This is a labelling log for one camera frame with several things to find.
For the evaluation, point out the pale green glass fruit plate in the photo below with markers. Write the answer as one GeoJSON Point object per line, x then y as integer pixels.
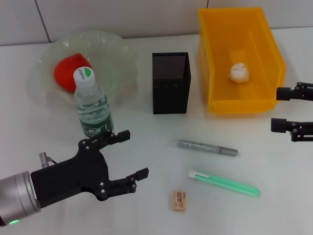
{"type": "Point", "coordinates": [110, 56]}

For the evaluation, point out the tan rectangular eraser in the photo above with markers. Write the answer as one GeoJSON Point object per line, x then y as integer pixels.
{"type": "Point", "coordinates": [179, 200]}

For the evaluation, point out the yellow plastic bin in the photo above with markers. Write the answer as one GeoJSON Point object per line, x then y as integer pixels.
{"type": "Point", "coordinates": [244, 44]}

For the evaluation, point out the silver marker pen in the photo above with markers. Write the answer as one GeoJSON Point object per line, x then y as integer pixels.
{"type": "Point", "coordinates": [200, 147]}

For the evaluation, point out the black mesh pen holder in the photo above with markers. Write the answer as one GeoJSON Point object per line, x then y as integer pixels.
{"type": "Point", "coordinates": [171, 98]}

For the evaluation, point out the red-orange orange fruit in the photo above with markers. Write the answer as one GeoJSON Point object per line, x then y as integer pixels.
{"type": "Point", "coordinates": [64, 73]}

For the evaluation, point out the clear green-label water bottle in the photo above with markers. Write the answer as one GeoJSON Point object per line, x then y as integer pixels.
{"type": "Point", "coordinates": [94, 107]}

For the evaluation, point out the white paper ball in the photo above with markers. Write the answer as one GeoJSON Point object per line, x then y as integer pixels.
{"type": "Point", "coordinates": [239, 73]}

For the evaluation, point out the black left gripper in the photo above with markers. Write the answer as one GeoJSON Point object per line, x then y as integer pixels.
{"type": "Point", "coordinates": [68, 176]}

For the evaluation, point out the green pen with white cap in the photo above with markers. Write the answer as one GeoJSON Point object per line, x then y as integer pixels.
{"type": "Point", "coordinates": [225, 183]}

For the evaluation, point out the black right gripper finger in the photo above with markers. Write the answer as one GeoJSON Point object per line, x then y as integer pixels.
{"type": "Point", "coordinates": [278, 125]}
{"type": "Point", "coordinates": [283, 93]}

